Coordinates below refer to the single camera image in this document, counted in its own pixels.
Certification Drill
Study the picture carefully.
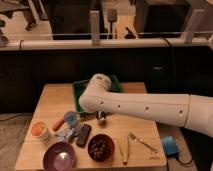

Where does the white cup with orange inside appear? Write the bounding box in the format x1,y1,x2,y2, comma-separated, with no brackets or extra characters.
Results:
31,122,50,141

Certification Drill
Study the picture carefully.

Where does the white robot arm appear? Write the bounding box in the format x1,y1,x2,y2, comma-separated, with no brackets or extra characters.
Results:
79,74,213,138

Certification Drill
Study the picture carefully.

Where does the blue plastic cup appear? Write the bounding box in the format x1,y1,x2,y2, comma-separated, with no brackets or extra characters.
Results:
64,111,78,128

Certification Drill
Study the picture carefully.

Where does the green plastic tray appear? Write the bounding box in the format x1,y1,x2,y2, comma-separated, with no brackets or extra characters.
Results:
72,75,123,117

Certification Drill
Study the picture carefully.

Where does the small dark round jar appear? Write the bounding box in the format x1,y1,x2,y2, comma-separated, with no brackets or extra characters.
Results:
96,111,107,125

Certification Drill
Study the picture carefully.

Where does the black remote control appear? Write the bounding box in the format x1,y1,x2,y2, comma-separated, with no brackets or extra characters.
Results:
76,124,91,147

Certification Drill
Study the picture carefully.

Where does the wooden spatula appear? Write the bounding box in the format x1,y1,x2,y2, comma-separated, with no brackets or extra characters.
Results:
119,136,129,165

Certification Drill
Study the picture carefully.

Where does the metal fork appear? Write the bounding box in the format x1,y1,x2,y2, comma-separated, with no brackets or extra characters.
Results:
128,133,159,153

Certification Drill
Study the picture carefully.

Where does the brown bowl with food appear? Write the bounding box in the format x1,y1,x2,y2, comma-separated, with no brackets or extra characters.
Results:
87,134,115,162

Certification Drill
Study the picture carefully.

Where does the wooden table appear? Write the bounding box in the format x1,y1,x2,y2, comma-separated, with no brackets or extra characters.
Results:
15,84,167,171

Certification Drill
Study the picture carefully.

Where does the purple bowl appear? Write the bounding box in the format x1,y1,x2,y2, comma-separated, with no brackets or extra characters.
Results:
43,142,76,171

